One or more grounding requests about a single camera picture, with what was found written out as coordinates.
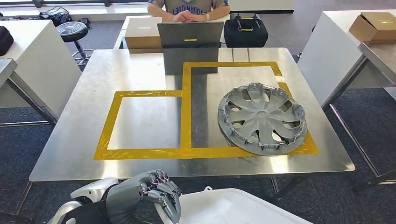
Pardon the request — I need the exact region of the person's right hand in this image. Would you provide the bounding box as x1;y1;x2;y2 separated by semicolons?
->
171;10;194;23

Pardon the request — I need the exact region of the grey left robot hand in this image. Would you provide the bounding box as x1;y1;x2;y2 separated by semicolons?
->
105;169;182;224

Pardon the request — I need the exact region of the white curved body panel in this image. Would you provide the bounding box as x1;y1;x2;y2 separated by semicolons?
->
155;186;313;224

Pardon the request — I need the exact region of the stainless steel workbench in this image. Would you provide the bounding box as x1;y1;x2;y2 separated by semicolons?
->
0;57;59;128
14;47;356;217
321;41;396;188

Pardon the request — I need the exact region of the person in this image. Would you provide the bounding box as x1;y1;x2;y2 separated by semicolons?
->
147;0;232;23

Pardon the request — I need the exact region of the grey open laptop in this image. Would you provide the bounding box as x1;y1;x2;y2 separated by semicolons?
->
157;21;225;49

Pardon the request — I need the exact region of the brown cardboard box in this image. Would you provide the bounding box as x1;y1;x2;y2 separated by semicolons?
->
124;17;163;50
348;12;396;43

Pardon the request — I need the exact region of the black carrying case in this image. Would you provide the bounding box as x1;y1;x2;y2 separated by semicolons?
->
223;13;269;49

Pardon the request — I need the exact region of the yellow tape marking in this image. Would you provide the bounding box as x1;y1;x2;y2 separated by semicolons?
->
92;61;319;161

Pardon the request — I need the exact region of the black round stool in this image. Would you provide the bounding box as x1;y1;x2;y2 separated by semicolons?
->
56;21;95;67

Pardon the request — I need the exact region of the grey wheel hub cap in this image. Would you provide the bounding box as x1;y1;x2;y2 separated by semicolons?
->
217;82;308;157

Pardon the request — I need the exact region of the black bag with cables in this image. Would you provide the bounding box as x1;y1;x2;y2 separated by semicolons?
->
37;7;73;27

